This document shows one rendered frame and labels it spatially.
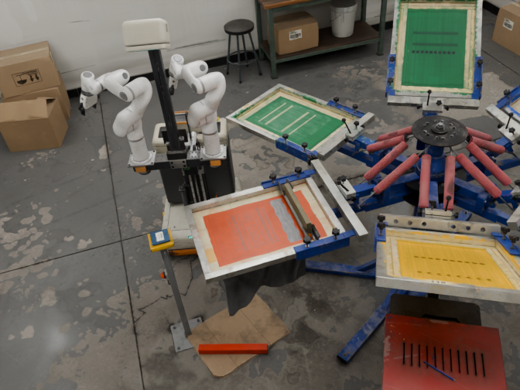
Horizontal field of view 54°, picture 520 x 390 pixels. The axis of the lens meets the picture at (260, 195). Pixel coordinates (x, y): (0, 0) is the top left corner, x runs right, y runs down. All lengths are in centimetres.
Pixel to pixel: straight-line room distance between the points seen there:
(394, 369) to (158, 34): 184
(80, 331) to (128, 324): 34
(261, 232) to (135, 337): 134
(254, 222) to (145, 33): 116
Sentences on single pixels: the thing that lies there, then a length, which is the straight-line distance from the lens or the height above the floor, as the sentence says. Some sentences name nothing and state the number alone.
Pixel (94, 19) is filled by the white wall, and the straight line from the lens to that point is 619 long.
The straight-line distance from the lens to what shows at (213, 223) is 295.
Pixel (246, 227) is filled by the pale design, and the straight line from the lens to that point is 290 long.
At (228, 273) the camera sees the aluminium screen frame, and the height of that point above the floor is 99.
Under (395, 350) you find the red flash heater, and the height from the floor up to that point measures 110.
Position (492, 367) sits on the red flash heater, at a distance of 230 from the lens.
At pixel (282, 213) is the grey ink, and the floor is 96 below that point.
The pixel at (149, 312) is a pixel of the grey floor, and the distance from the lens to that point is 385.
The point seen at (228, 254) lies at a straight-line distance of 277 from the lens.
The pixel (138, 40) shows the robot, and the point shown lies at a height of 195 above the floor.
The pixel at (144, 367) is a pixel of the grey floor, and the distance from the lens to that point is 361.
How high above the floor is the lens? 300
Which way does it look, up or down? 41 degrees down
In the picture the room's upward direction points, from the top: 6 degrees counter-clockwise
